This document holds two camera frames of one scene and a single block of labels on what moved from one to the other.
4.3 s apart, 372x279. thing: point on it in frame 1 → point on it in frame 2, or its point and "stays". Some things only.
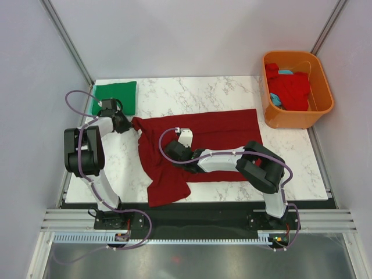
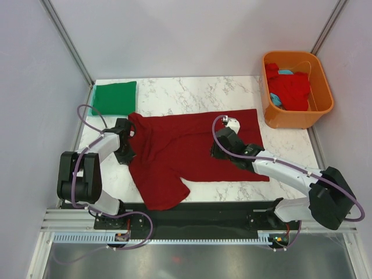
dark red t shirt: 168,182 stays
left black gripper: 127,124 → 125,160
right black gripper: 176,164 → 214,151
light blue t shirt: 275,99 stays
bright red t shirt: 293,90 stays
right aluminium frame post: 328,28 stays
